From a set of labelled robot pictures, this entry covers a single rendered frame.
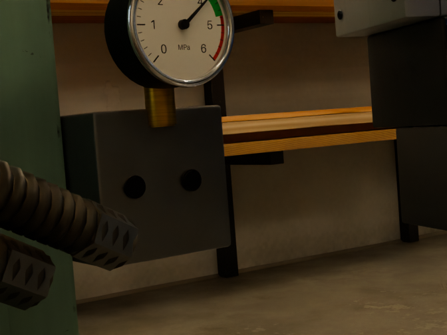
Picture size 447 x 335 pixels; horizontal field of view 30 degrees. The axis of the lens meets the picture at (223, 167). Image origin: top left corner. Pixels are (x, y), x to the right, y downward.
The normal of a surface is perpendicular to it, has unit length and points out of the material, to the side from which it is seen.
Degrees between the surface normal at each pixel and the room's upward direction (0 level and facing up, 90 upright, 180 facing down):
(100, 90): 90
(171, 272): 90
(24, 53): 90
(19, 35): 90
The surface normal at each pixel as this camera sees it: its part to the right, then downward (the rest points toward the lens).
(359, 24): -0.95, 0.09
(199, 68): 0.58, 0.00
